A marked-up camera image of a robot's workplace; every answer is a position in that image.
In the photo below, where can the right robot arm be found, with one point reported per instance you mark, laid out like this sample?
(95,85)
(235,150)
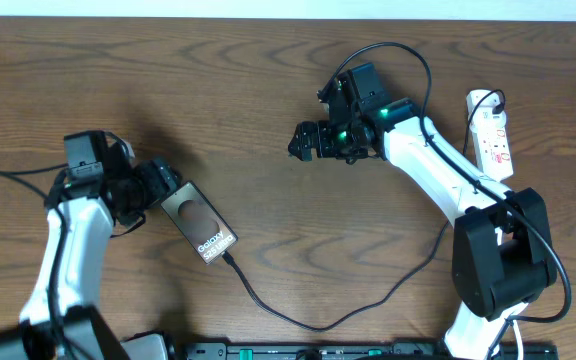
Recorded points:
(501,261)

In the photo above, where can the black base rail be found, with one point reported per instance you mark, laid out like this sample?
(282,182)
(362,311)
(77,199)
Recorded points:
(397,350)

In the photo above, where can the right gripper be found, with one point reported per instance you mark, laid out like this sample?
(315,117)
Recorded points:
(321,129)

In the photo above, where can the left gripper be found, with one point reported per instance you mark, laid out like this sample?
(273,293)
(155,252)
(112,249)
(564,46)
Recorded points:
(153,189)

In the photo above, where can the white power strip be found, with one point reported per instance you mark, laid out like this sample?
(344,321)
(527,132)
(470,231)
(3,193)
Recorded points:
(487,121)

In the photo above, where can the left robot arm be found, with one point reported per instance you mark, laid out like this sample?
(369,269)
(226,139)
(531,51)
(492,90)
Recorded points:
(100,186)

